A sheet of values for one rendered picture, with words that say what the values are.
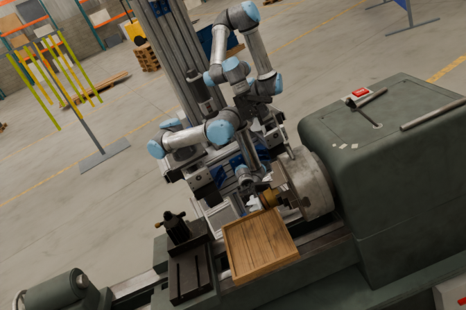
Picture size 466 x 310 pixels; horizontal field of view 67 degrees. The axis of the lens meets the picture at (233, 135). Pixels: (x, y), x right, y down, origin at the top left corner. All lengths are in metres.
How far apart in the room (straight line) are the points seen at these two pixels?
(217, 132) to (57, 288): 0.96
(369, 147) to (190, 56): 1.15
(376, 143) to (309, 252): 0.55
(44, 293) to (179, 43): 1.38
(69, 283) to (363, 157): 1.31
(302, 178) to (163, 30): 1.13
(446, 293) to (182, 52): 1.77
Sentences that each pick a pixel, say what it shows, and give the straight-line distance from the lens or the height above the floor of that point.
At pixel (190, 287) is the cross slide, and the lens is 1.57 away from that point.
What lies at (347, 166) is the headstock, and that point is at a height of 1.23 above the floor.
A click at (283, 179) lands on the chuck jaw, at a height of 1.13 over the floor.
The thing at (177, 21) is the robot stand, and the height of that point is 1.83.
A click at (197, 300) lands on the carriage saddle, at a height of 0.93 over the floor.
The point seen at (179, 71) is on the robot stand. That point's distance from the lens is 2.08.
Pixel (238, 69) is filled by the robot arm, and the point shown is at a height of 1.62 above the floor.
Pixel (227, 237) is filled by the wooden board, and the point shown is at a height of 0.89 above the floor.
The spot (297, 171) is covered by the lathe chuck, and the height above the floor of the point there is 1.21.
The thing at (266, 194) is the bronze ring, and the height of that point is 1.12.
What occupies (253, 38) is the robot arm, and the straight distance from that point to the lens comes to 1.91.
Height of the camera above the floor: 2.04
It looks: 26 degrees down
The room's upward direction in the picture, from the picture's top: 24 degrees counter-clockwise
